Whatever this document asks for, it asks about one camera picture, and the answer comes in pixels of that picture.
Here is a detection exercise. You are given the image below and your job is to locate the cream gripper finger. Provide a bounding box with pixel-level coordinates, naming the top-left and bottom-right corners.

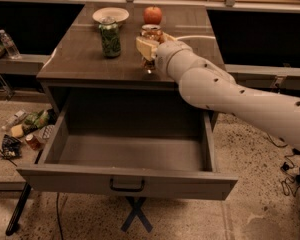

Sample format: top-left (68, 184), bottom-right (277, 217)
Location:
top-left (163, 32), bottom-right (176, 42)
top-left (136, 36), bottom-right (160, 61)

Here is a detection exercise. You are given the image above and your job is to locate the orange soda can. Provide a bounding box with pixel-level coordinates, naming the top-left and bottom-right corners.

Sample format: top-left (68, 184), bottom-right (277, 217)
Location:
top-left (141, 24), bottom-right (163, 74)

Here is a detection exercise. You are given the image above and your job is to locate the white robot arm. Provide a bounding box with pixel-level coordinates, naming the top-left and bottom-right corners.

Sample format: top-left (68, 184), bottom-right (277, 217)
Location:
top-left (136, 36), bottom-right (300, 151)

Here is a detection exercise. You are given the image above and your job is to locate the grey wooden cabinet counter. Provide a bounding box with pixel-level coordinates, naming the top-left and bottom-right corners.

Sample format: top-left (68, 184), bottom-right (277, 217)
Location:
top-left (37, 2), bottom-right (224, 112)

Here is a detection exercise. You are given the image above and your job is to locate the open grey top drawer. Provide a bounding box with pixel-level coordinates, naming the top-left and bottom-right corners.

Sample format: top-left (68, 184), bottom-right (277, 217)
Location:
top-left (16, 89), bottom-right (239, 201)

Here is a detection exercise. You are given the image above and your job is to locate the small red can on floor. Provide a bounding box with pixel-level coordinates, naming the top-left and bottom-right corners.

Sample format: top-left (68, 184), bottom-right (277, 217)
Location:
top-left (25, 134), bottom-right (41, 150)

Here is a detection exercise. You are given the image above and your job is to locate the red apple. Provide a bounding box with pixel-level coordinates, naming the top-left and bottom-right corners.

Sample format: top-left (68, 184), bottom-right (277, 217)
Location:
top-left (143, 6), bottom-right (162, 25)

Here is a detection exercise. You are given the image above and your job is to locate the green glass jar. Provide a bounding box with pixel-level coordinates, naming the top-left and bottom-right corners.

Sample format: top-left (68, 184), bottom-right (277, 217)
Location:
top-left (99, 17), bottom-right (121, 58)

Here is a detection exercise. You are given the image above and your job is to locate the white ceramic bowl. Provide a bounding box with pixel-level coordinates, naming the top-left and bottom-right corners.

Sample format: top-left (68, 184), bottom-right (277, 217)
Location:
top-left (92, 7), bottom-right (129, 24)

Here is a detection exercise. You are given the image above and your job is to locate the green snack bag on floor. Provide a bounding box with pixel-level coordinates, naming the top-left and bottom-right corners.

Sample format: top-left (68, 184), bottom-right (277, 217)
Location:
top-left (23, 110), bottom-right (50, 129)

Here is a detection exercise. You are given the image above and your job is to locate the clear plastic water bottle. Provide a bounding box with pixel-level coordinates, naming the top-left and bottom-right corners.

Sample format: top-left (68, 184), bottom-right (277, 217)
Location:
top-left (0, 29), bottom-right (21, 59)

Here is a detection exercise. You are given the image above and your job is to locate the yellow sponge on floor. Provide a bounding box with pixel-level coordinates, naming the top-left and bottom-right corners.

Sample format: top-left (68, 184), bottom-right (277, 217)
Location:
top-left (11, 124), bottom-right (24, 138)

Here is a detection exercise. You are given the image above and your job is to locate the black snack bag on floor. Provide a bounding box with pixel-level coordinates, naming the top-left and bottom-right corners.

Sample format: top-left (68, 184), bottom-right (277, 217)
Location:
top-left (0, 134), bottom-right (21, 159)

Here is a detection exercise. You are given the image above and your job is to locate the black pole left floor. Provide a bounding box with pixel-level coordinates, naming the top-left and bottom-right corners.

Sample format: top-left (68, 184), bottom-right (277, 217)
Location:
top-left (5, 149), bottom-right (44, 237)

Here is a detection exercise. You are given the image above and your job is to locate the black drawer handle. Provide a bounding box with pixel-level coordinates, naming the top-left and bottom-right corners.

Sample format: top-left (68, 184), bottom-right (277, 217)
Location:
top-left (109, 178), bottom-right (145, 193)

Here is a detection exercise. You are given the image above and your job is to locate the black cable on right floor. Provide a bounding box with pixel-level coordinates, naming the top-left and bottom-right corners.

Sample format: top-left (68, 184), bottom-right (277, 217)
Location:
top-left (266, 133), bottom-right (300, 197)

